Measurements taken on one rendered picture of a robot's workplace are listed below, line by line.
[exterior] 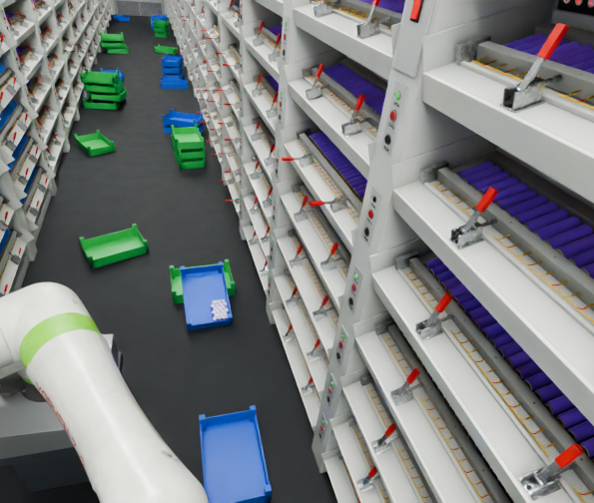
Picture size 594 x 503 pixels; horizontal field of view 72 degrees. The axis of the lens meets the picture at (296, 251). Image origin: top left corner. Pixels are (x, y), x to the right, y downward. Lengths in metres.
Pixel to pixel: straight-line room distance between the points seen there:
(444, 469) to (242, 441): 0.90
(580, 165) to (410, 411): 0.58
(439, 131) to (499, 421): 0.47
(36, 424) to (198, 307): 0.90
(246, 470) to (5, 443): 0.71
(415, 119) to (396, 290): 0.33
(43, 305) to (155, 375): 1.07
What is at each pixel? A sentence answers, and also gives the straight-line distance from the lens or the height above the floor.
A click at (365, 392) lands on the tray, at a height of 0.51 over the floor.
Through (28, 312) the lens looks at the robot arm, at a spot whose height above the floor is 0.92.
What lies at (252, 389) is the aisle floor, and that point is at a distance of 1.73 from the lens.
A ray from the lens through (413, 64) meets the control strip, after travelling 0.72.
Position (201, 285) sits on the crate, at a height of 0.08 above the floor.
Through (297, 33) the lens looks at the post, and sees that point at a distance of 1.35.
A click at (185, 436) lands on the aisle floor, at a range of 1.64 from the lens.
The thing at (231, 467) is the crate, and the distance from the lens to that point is 1.57.
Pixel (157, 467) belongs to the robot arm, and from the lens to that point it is 0.57.
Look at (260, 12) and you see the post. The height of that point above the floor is 1.19.
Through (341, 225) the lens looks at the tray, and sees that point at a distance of 1.01.
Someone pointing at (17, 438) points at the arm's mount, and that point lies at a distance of 1.35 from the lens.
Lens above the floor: 1.43
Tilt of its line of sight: 37 degrees down
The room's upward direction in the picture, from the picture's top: 6 degrees clockwise
